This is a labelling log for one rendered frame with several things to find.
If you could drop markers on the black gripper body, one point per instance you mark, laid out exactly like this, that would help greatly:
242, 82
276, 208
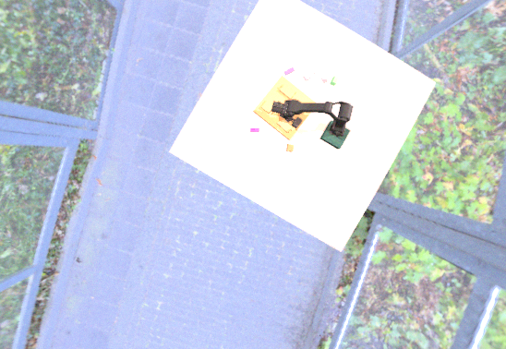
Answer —
296, 122

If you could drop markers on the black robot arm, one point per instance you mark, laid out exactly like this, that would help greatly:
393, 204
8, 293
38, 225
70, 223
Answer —
294, 106

